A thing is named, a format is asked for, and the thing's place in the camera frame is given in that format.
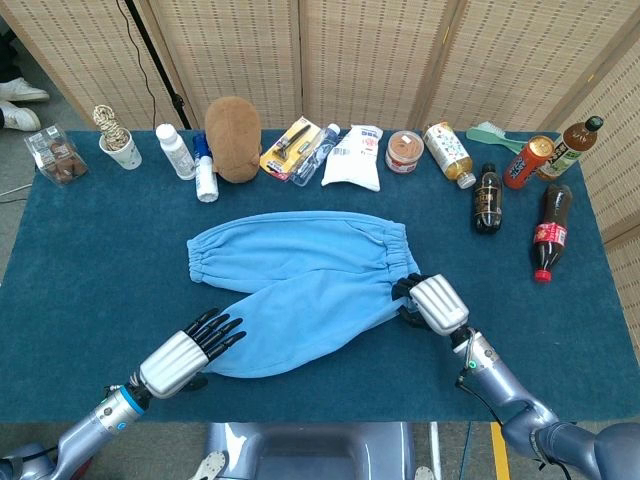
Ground razor in yellow blister pack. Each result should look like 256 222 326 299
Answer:
258 115 324 182

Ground white table leg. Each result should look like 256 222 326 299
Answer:
428 422 444 480

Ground black tripod stand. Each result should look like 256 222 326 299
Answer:
122 0 194 130

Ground white paper cup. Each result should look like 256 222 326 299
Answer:
98 132 143 171

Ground braided rope coil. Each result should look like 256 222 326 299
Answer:
92 103 131 151

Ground clear plastic toothbrush pack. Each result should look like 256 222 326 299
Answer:
289 123 343 188

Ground round jar with red label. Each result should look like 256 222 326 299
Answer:
384 129 426 176

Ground white sneaker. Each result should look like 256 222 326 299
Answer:
0 77 51 104
0 99 42 132

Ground brown plush toy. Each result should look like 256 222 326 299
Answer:
204 96 263 184

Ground yellow tea bottle white label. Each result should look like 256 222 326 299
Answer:
422 121 477 190

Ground brown tea bottle green cap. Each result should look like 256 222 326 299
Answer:
537 115 605 182

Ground light green brush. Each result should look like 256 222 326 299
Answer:
465 121 524 155

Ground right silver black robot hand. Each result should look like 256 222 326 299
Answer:
391 272 474 349

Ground clear box of brown pastries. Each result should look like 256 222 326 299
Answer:
23 124 90 187

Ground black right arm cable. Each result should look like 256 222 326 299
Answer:
453 377 574 480

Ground tall white plastic bottle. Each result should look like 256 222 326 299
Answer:
155 123 197 181

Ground white soft pouch bag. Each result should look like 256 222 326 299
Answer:
320 123 385 193

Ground teal table cloth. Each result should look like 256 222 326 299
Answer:
0 130 640 424

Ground white bottle with blue cap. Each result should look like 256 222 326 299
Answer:
192 133 220 203

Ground orange drink can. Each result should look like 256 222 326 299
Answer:
502 135 556 190

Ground thin black hanging cable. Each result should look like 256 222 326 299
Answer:
115 0 156 132

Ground blue-grey robot torso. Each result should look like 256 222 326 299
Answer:
204 422 416 480

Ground black coffee bottle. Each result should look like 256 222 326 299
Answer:
472 162 504 235

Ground cola bottle red label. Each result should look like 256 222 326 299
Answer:
532 183 573 284

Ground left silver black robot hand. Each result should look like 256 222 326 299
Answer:
130 308 249 400

